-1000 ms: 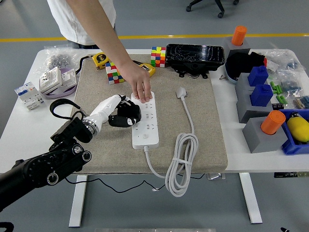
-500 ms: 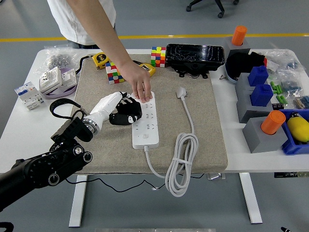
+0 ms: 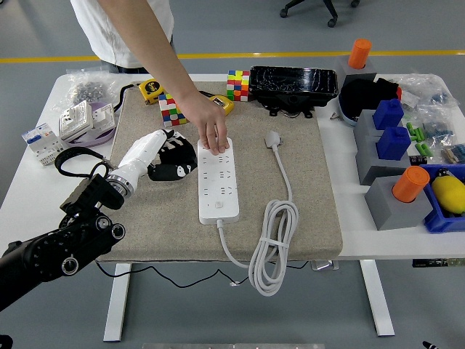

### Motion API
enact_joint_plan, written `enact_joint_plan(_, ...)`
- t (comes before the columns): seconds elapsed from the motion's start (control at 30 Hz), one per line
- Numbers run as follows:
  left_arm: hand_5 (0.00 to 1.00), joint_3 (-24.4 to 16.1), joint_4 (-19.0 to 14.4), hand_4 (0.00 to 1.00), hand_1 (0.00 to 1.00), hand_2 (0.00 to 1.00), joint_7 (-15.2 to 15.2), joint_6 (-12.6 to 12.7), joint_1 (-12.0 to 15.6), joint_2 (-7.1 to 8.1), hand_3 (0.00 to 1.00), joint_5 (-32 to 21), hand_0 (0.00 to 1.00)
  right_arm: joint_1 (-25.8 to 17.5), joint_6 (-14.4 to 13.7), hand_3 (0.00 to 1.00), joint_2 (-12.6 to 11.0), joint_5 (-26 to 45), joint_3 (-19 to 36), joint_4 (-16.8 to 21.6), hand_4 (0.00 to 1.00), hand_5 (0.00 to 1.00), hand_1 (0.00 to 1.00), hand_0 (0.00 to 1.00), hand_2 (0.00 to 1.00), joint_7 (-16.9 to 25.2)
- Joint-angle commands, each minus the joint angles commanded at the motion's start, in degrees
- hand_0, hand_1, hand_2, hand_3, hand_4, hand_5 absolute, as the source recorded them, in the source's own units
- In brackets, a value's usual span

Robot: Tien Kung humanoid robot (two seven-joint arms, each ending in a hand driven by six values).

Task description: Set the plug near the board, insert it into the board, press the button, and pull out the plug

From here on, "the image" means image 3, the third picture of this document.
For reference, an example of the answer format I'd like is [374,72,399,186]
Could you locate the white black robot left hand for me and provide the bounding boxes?
[116,129,199,187]

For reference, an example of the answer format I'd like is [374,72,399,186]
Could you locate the person's left hand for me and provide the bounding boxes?
[177,89,231,156]

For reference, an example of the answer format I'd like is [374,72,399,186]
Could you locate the black power adapter plug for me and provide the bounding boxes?
[159,140,199,169]

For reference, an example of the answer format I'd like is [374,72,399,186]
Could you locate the white power strip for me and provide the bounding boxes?
[197,136,240,225]

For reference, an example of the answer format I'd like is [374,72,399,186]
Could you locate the dark circuit board strip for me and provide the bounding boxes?
[412,257,465,269]

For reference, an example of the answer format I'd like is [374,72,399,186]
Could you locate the yellow tape measure black window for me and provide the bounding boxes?
[209,94,235,116]

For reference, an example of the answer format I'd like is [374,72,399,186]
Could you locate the three-by-three puzzle cube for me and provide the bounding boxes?
[158,92,187,128]

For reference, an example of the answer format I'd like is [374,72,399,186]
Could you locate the many-celled puzzle cube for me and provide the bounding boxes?
[227,69,251,103]

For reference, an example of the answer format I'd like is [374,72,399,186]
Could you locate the purple tape reel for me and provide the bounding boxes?
[67,101,117,149]

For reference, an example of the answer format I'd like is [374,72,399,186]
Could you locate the yellow tape measure round label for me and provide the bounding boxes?
[113,79,166,113]

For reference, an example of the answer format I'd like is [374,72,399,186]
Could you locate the white table leg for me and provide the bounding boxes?
[103,263,132,342]
[359,260,396,337]

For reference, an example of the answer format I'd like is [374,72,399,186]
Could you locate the grey-brown mat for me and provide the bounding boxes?
[94,80,344,262]

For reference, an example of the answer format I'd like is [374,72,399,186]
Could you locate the clear bag of metal nuts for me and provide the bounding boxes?
[54,66,130,113]

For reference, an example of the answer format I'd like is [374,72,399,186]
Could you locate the black device with cracked screen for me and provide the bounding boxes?
[249,65,339,119]

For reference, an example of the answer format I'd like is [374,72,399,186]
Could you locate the white circuit breaker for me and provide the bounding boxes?
[20,122,69,167]

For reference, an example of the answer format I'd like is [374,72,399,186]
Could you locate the blue plastic bin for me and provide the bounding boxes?
[419,163,465,234]

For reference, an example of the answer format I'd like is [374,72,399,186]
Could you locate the person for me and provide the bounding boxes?
[70,0,175,75]

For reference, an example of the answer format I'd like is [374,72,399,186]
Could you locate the pale blue bowl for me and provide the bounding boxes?
[337,92,360,127]

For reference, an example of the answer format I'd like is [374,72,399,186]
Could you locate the black cloth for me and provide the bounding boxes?
[341,77,400,117]

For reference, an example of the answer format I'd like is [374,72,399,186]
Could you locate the yellow rounded toy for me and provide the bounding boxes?
[431,169,465,214]

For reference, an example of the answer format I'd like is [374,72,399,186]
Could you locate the black office chair base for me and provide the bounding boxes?
[279,0,360,28]

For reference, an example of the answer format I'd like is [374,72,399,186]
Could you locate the orange cylinder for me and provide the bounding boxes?
[347,39,373,70]
[391,166,431,204]

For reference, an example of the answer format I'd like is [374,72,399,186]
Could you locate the blue square peg block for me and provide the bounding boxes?
[376,126,412,161]
[373,98,405,131]

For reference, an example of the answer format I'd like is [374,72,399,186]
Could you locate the clear bag of resistors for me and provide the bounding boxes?
[440,143,465,165]

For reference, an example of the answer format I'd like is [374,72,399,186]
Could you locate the clear bag of blue parts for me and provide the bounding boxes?
[397,73,459,110]

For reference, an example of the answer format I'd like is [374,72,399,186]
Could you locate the clear bag of dark parts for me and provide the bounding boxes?
[417,105,457,145]

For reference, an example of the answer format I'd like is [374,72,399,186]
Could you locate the white power cord with plug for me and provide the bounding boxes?
[216,129,301,297]

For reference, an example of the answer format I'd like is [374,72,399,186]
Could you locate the white wall socket box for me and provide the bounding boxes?
[59,100,94,142]

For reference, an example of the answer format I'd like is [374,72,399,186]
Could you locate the metal bracket under table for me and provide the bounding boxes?
[311,260,341,272]

